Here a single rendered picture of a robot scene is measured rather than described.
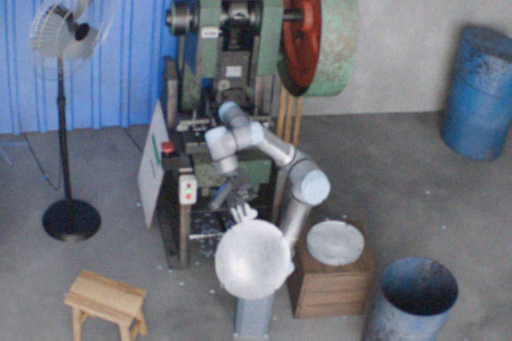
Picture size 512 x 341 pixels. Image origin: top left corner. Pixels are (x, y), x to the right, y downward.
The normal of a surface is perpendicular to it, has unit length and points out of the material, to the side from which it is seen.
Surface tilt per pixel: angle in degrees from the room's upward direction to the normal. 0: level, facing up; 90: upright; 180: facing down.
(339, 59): 95
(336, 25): 71
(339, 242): 0
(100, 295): 0
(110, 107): 90
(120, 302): 0
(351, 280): 90
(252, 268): 53
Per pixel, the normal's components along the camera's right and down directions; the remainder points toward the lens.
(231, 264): 0.43, -0.06
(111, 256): 0.10, -0.82
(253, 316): 0.05, 0.57
